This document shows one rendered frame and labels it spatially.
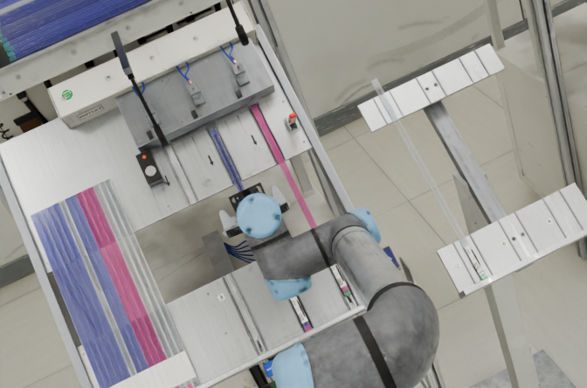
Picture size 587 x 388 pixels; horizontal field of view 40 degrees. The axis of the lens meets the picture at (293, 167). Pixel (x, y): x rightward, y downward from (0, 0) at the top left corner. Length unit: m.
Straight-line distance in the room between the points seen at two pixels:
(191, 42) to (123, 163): 0.32
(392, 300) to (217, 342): 0.76
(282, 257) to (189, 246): 0.98
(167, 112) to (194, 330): 0.49
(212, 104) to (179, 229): 0.70
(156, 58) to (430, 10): 2.13
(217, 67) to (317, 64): 1.84
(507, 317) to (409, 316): 1.11
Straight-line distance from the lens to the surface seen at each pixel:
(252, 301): 1.81
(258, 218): 1.40
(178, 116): 1.86
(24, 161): 1.98
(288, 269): 1.42
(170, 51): 1.90
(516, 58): 2.71
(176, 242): 2.42
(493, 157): 3.35
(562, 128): 2.50
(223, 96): 1.86
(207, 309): 1.82
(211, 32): 1.90
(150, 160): 1.85
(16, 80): 1.92
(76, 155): 1.95
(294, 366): 1.07
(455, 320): 2.72
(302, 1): 3.58
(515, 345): 2.26
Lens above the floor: 1.94
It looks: 32 degrees down
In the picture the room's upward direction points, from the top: 22 degrees counter-clockwise
